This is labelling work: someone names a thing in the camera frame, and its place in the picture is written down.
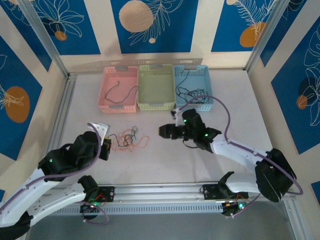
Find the pink plastic basket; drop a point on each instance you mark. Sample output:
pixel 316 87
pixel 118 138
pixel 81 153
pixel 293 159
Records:
pixel 117 75

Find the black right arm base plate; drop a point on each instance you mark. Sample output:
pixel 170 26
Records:
pixel 210 192

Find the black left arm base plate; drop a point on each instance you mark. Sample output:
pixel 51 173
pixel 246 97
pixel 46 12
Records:
pixel 108 193

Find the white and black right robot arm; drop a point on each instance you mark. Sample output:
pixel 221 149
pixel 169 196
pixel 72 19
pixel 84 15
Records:
pixel 237 152

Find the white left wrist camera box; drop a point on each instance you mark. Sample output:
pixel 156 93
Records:
pixel 101 128

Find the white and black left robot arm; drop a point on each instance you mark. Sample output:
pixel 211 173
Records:
pixel 62 195

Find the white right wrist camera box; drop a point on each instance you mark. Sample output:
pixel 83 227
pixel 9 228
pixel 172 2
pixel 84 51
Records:
pixel 178 117

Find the aluminium side rail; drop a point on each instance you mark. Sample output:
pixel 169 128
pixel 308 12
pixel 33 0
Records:
pixel 62 105

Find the blue plastic basket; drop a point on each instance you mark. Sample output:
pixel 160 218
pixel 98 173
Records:
pixel 195 80

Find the aluminium front rail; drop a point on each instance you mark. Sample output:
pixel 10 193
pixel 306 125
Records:
pixel 162 191

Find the aluminium frame post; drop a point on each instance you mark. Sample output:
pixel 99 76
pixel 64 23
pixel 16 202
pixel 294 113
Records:
pixel 43 32
pixel 265 32

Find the green plastic basket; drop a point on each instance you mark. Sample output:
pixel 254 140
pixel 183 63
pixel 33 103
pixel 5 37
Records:
pixel 155 87

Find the black controller board green light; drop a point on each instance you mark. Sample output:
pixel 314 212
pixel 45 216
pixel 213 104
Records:
pixel 235 208
pixel 90 210

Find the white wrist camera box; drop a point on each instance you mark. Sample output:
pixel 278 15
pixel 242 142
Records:
pixel 101 128
pixel 178 117

